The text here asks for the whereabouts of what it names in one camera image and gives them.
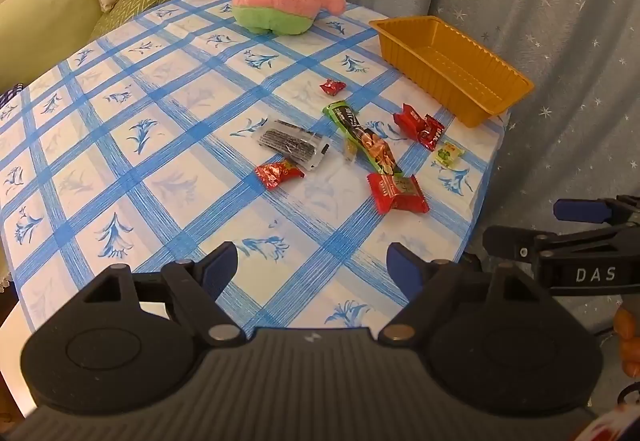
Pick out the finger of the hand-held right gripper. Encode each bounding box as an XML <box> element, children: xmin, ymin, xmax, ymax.
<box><xmin>552</xmin><ymin>196</ymin><xmax>640</xmax><ymax>224</ymax></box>
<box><xmin>482</xmin><ymin>224</ymin><xmax>554</xmax><ymax>265</ymax></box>

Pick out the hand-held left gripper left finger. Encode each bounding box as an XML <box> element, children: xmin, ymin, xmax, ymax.
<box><xmin>80</xmin><ymin>242</ymin><xmax>246</xmax><ymax>347</ymax></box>

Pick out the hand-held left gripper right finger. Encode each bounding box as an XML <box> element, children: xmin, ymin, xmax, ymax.
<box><xmin>378</xmin><ymin>243</ymin><xmax>546</xmax><ymax>346</ymax></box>

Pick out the large red snack packet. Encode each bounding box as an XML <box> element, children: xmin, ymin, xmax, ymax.
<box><xmin>366</xmin><ymin>172</ymin><xmax>431</xmax><ymax>216</ymax></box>

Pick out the red yellow snack packet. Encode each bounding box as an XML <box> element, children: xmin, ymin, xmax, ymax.
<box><xmin>255</xmin><ymin>161</ymin><xmax>306</xmax><ymax>192</ymax></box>

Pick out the yellow green candy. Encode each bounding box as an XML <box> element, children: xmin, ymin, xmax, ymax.
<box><xmin>434</xmin><ymin>142</ymin><xmax>466</xmax><ymax>169</ymax></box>

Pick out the long green snack bar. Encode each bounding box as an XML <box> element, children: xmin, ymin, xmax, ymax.
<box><xmin>321</xmin><ymin>101</ymin><xmax>405</xmax><ymax>179</ymax></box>

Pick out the clear black sesame packet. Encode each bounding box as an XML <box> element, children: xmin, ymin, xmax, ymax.
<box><xmin>256</xmin><ymin>119</ymin><xmax>331</xmax><ymax>170</ymax></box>

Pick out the golden plastic tray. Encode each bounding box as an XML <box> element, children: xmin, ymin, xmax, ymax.
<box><xmin>369</xmin><ymin>15</ymin><xmax>535</xmax><ymax>128</ymax></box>

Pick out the person's right hand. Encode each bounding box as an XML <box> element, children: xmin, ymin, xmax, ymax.
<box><xmin>614</xmin><ymin>305</ymin><xmax>640</xmax><ymax>377</ymax></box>

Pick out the blue checked tablecloth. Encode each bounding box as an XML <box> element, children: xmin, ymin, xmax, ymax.
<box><xmin>0</xmin><ymin>0</ymin><xmax>512</xmax><ymax>347</ymax></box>

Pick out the red white printed clothing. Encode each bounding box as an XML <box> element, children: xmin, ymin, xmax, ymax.
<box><xmin>582</xmin><ymin>413</ymin><xmax>640</xmax><ymax>441</ymax></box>

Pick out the white side table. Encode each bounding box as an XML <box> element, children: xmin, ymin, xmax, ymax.
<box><xmin>0</xmin><ymin>301</ymin><xmax>33</xmax><ymax>427</ymax></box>

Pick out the dark blue printed cloth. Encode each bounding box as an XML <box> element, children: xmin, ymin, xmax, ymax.
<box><xmin>0</xmin><ymin>83</ymin><xmax>26</xmax><ymax>122</ymax></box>

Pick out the green zigzag cushion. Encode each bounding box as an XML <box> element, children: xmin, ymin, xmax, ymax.
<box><xmin>90</xmin><ymin>0</ymin><xmax>188</xmax><ymax>42</ymax></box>

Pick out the green sofa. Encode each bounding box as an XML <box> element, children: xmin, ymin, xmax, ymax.
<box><xmin>0</xmin><ymin>0</ymin><xmax>106</xmax><ymax>94</ymax></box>

